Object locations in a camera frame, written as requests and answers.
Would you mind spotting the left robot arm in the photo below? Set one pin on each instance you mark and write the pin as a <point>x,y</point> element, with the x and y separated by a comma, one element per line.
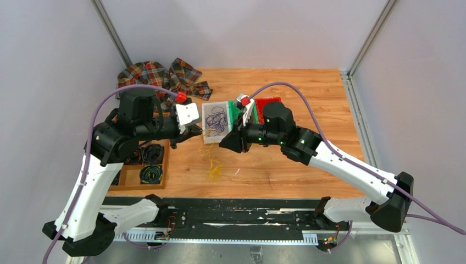
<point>84,230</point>

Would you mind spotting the plaid cloth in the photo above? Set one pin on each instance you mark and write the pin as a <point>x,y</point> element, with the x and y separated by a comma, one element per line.
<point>179,77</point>

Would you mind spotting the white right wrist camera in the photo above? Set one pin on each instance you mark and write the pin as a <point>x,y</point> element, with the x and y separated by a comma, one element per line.
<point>245,105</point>

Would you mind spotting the wooden compartment tray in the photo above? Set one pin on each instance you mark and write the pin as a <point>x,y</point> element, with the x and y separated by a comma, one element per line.
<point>145,169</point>

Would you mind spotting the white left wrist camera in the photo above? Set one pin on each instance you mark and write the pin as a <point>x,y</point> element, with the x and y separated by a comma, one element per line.
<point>187,115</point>

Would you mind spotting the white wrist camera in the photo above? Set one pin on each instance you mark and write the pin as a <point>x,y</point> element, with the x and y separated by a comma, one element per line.
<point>187,115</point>
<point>245,105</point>

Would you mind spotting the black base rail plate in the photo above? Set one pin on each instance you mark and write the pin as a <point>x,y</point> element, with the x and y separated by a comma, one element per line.
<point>243,219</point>

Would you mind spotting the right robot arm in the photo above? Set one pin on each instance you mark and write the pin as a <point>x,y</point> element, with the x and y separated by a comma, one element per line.
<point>385,202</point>

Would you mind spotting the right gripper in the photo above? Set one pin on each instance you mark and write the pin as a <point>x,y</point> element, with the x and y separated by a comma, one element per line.
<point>236,141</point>

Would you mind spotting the aluminium frame post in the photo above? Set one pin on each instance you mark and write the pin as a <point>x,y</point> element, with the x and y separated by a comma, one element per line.
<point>372,35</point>
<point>111,31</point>

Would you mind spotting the white plastic bin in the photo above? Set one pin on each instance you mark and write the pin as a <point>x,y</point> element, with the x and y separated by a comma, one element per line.
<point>215,121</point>

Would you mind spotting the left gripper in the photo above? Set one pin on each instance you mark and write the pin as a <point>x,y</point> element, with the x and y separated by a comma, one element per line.
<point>192,131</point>

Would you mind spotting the right aluminium frame post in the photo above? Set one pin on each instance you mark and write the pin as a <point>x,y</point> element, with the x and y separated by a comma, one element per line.
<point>372,35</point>

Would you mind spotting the right aluminium table rail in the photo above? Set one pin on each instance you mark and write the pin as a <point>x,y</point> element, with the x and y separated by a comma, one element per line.
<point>359,121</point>

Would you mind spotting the left aluminium frame post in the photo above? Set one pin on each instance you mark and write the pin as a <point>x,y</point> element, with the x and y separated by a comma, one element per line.
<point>111,31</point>

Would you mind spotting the green plastic bin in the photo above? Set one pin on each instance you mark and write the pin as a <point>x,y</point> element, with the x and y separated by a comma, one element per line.
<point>234,112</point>

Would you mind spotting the red plastic bin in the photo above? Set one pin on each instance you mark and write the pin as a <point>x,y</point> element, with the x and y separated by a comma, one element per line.
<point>261,102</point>

